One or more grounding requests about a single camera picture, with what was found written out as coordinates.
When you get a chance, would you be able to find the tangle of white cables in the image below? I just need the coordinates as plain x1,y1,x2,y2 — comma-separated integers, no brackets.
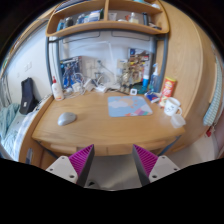
63,71,101,99

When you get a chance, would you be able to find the blue tissue packet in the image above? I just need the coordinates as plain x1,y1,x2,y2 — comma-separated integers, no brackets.
144,91,163,103

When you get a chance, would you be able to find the brown tree figure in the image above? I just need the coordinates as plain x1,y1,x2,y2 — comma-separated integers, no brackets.
121,59,141,92

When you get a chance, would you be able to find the pale checked bed sheet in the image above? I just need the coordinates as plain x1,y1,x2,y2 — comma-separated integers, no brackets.
1,109,42,161

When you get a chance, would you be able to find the red yellow chips can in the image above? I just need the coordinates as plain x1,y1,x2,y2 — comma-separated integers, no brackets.
158,76,178,108

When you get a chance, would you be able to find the grey computer mouse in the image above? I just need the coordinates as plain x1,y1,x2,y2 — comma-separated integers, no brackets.
57,111,78,127

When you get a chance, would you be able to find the clear plastic cup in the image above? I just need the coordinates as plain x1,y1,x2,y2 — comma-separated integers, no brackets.
170,114,187,130

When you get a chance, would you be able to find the white desk lamp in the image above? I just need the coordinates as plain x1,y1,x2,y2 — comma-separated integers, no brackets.
63,39,113,94

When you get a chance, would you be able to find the blue spray bottle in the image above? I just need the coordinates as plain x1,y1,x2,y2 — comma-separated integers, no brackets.
148,63,160,93

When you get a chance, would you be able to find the teal blanket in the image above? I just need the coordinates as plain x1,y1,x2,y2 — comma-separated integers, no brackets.
0,103,21,143

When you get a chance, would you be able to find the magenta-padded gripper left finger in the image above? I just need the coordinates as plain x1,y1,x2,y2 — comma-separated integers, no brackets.
45,143,96,188

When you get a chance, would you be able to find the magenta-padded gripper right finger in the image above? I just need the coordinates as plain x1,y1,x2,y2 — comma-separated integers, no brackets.
132,143,181,187

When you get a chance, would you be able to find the white pump bottle red cap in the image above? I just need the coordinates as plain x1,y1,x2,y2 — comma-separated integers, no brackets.
50,75,65,102

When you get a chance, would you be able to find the white wall switch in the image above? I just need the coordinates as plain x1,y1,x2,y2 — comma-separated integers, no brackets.
24,61,34,72

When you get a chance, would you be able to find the white mug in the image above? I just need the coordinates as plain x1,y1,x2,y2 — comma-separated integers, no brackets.
163,96,183,117

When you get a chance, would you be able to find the colourful printed box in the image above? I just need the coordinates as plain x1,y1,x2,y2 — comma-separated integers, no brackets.
128,48,153,84

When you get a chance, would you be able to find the teal round tin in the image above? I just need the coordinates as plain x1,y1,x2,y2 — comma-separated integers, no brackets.
137,86,150,95

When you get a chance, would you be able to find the wooden shelf unit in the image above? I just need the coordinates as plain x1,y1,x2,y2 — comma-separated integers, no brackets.
45,0,170,38

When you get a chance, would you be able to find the pastel printed mouse pad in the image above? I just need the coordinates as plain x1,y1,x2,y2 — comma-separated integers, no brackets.
107,95,154,118

